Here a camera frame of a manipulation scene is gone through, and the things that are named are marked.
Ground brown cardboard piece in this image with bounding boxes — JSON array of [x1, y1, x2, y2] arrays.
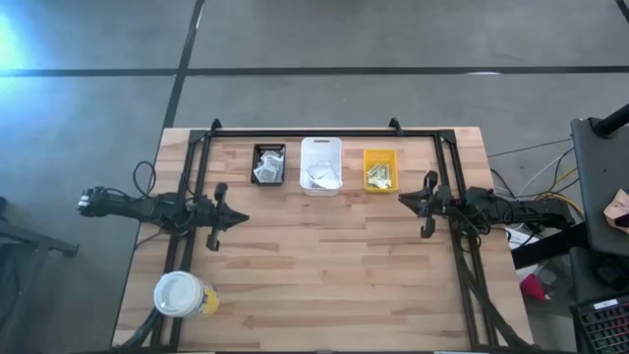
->
[[602, 189, 629, 235]]

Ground black keyboard blue keys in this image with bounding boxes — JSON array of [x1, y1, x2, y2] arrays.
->
[[568, 293, 629, 354]]

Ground black pole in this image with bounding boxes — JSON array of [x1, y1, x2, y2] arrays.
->
[[592, 102, 629, 140]]

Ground black plastic basket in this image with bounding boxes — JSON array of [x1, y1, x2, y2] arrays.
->
[[250, 143, 287, 187]]

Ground white plastic bin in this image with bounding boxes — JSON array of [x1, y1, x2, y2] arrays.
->
[[299, 136, 344, 197]]

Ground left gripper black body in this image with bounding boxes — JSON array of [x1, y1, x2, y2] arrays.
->
[[191, 196, 220, 235]]

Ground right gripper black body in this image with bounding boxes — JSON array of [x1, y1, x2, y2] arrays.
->
[[433, 185, 458, 221]]

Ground black floor stand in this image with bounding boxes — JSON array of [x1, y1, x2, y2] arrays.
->
[[0, 196, 81, 354]]

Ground red object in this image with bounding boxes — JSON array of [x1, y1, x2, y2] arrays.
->
[[519, 272, 547, 302]]

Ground grey side table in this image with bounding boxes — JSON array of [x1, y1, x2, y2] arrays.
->
[[569, 116, 629, 257]]

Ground black sleeved arm cable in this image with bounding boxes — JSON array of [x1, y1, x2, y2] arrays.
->
[[132, 160, 158, 199], [456, 208, 542, 253]]

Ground white paper box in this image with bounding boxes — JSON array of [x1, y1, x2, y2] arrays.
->
[[504, 226, 541, 251]]

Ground yellow plastic basket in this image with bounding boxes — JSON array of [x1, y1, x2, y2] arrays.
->
[[363, 148, 399, 194]]

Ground white-lidded yellow wipes canister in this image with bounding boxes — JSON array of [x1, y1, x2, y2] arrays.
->
[[152, 269, 221, 319]]

